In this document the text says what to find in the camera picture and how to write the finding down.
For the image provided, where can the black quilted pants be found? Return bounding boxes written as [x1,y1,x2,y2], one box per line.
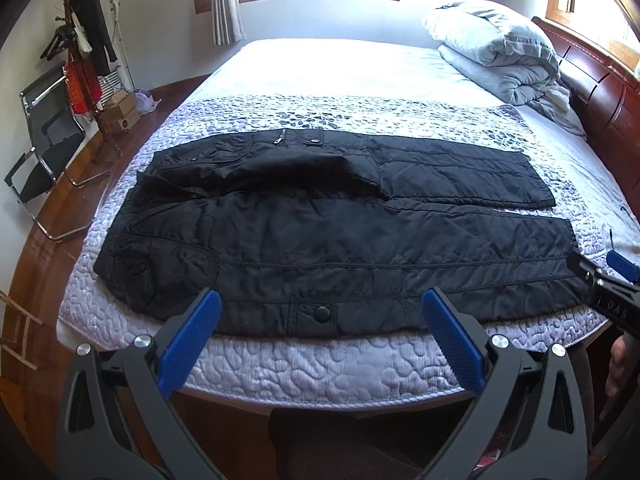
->
[94,129,587,338]

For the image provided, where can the person's right hand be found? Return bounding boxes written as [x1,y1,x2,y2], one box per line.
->
[605,336,627,398]

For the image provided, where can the wooden folding rack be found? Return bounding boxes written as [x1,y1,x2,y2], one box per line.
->
[0,290,44,372]

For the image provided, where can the brown wooden headboard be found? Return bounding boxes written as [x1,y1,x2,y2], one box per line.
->
[533,16,639,214]

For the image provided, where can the folded grey duvet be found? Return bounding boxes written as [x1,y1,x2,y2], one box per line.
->
[423,0,586,138]

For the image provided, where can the bed with quilted mattress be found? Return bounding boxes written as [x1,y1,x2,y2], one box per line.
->
[56,39,639,411]

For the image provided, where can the side wooden framed window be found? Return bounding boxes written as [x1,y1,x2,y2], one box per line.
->
[546,0,639,76]

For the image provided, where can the wooden coat rack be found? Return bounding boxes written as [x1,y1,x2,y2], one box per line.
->
[56,0,122,158]

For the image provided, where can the black chrome cantilever chair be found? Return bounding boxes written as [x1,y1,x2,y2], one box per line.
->
[3,62,114,244]

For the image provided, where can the stacked cardboard boxes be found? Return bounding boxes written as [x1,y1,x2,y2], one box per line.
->
[101,90,140,134]

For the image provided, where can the small lavender object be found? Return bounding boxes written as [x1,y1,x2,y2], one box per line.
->
[134,89,160,116]

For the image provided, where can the red hanging garment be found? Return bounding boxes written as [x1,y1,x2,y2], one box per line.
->
[64,55,102,115]

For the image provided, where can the grey window curtain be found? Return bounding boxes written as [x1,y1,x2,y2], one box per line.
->
[210,0,245,47]

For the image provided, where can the white standing rack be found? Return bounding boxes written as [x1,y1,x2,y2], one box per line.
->
[98,0,136,101]

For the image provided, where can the black hanging garment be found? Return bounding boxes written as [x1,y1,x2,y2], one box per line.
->
[70,0,117,77]

